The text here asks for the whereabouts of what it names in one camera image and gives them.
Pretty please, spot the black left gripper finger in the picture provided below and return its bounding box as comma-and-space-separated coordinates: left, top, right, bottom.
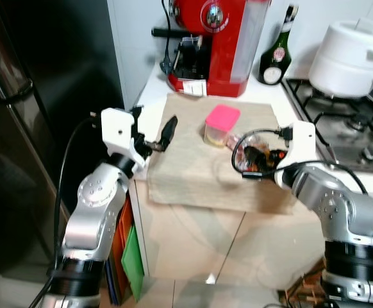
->
158, 115, 179, 153

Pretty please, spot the beige counter cloth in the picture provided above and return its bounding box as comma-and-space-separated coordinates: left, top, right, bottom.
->
147, 93, 296, 214

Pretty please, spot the pink lid container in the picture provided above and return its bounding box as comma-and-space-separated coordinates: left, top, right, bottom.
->
204, 105, 242, 148

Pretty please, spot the orange board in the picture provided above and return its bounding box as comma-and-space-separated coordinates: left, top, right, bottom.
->
113, 199, 135, 283

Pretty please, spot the red coffee machine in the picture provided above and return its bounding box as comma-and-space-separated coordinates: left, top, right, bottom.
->
153, 0, 270, 98

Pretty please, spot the black tall refrigerator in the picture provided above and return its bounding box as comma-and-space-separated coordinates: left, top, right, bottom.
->
0, 0, 126, 308

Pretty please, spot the black gas stove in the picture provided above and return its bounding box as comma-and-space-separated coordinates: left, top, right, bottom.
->
283, 77, 373, 174

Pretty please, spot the dark green bottle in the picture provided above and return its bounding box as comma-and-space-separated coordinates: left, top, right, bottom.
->
259, 3, 299, 86

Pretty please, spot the green board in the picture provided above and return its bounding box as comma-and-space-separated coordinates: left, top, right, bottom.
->
121, 225, 145, 302

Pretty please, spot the wooden slatted rack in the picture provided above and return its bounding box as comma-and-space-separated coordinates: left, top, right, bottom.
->
283, 221, 373, 308

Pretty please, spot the white lidded pot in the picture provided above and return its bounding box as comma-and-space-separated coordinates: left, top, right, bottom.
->
308, 19, 373, 98

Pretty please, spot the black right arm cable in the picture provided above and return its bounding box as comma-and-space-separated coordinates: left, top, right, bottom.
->
230, 127, 369, 196

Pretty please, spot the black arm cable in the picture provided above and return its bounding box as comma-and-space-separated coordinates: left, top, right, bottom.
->
29, 114, 104, 308
230, 127, 369, 196

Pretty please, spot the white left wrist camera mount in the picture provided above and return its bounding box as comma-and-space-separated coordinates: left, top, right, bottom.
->
101, 108, 147, 171

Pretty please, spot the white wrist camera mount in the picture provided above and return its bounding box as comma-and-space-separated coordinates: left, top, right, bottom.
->
275, 121, 317, 173
101, 108, 147, 171

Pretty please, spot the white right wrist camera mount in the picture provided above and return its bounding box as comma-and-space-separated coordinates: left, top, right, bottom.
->
275, 121, 317, 173

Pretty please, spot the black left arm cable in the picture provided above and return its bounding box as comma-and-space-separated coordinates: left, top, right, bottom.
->
29, 114, 104, 308

